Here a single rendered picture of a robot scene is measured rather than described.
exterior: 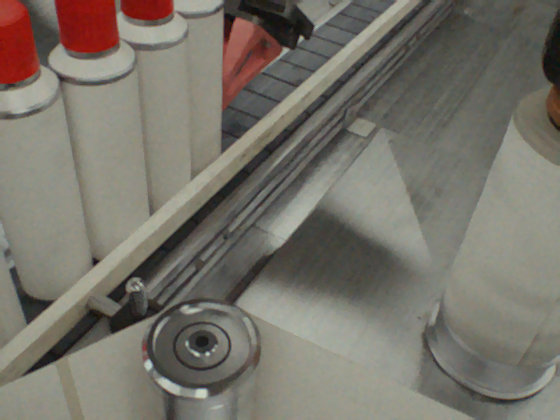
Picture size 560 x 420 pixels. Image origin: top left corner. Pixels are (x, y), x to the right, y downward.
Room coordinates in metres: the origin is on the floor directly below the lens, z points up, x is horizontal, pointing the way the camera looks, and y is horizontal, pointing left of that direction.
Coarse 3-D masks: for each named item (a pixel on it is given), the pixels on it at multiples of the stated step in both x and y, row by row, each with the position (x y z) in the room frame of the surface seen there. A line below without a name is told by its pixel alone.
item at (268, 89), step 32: (384, 0) 0.83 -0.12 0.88; (320, 32) 0.71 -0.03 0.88; (352, 32) 0.72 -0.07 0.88; (288, 64) 0.62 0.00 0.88; (320, 64) 0.63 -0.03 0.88; (256, 96) 0.55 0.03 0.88; (320, 96) 0.56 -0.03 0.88; (224, 128) 0.49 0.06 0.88; (288, 128) 0.50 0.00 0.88; (256, 160) 0.44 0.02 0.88; (224, 192) 0.39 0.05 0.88; (192, 224) 0.35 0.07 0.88; (160, 256) 0.31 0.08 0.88; (32, 320) 0.24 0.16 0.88; (96, 320) 0.25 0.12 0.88; (64, 352) 0.22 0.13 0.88
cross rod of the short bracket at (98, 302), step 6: (96, 294) 0.25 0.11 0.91; (102, 294) 0.25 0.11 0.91; (90, 300) 0.24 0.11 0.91; (96, 300) 0.24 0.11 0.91; (102, 300) 0.24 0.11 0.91; (108, 300) 0.24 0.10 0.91; (90, 306) 0.24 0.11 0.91; (96, 306) 0.24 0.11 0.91; (102, 306) 0.24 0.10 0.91; (108, 306) 0.24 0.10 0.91; (114, 306) 0.24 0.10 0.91; (120, 306) 0.24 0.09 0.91; (96, 312) 0.24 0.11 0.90; (102, 312) 0.24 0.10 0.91; (108, 312) 0.24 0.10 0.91; (114, 312) 0.24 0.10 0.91; (108, 318) 0.23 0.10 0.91
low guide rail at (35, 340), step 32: (416, 0) 0.78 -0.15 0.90; (384, 32) 0.69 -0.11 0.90; (352, 64) 0.61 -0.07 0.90; (288, 96) 0.50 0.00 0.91; (256, 128) 0.44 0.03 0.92; (224, 160) 0.39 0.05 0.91; (192, 192) 0.35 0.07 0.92; (160, 224) 0.31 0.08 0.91; (128, 256) 0.28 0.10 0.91; (96, 288) 0.25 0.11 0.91; (64, 320) 0.23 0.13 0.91; (0, 352) 0.20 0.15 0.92; (32, 352) 0.20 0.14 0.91; (0, 384) 0.18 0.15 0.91
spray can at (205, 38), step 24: (192, 0) 0.40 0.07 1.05; (216, 0) 0.41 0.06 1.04; (192, 24) 0.39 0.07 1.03; (216, 24) 0.41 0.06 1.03; (192, 48) 0.39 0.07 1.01; (216, 48) 0.41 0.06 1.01; (192, 72) 0.39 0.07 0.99; (216, 72) 0.41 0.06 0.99; (192, 96) 0.39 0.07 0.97; (216, 96) 0.41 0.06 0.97; (192, 120) 0.39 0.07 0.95; (216, 120) 0.41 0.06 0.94; (192, 144) 0.39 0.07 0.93; (216, 144) 0.41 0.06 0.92; (192, 168) 0.39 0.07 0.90
